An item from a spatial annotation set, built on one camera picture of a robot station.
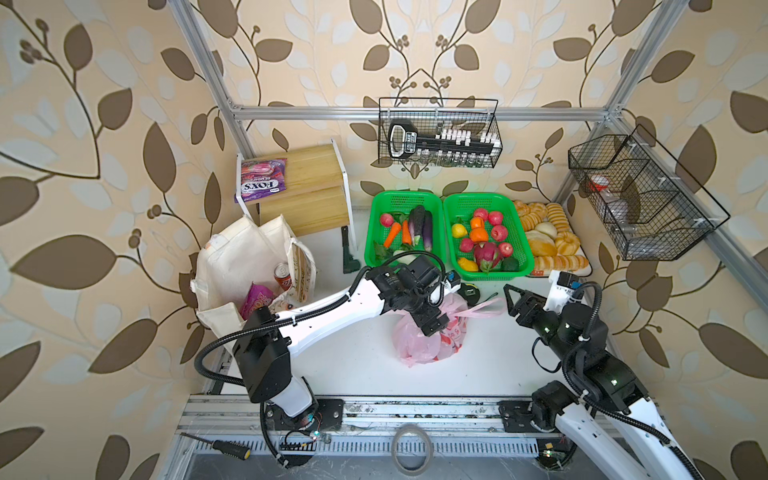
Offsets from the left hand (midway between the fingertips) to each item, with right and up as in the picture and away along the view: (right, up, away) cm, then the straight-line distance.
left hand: (439, 308), depth 76 cm
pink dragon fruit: (+18, +13, +19) cm, 29 cm away
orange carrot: (-11, +21, +35) cm, 43 cm away
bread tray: (+45, +17, +29) cm, 57 cm away
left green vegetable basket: (-12, +32, +38) cm, 51 cm away
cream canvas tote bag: (-56, +12, +3) cm, 57 cm away
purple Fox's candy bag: (-48, +35, +5) cm, 59 cm away
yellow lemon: (+12, +21, +33) cm, 41 cm away
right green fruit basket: (+29, +21, +31) cm, 48 cm away
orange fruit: (+18, +20, +29) cm, 40 cm away
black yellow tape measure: (+13, +1, +18) cm, 22 cm away
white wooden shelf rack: (-40, +32, +30) cm, 59 cm away
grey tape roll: (-3, -31, -9) cm, 32 cm away
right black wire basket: (+52, +25, -3) cm, 58 cm away
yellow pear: (+13, +9, +21) cm, 26 cm away
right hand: (+17, +5, -5) cm, 19 cm away
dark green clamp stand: (-27, +9, +28) cm, 40 cm away
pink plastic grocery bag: (-6, -10, 0) cm, 12 cm away
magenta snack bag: (-49, +2, +5) cm, 50 cm away
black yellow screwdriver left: (-50, -31, -7) cm, 59 cm away
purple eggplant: (+1, +21, +34) cm, 40 cm away
